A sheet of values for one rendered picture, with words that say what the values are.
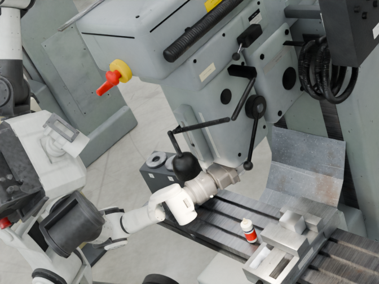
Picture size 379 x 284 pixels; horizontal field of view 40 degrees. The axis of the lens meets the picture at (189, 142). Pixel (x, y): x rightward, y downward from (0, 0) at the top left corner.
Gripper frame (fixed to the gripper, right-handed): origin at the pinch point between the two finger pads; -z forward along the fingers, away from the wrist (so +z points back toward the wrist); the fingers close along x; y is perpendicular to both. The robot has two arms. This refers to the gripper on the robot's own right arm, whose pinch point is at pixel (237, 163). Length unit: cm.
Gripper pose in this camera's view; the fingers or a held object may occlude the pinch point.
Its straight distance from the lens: 167.5
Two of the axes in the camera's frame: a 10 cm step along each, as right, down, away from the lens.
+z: -8.2, 5.3, -2.2
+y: 3.3, 7.5, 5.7
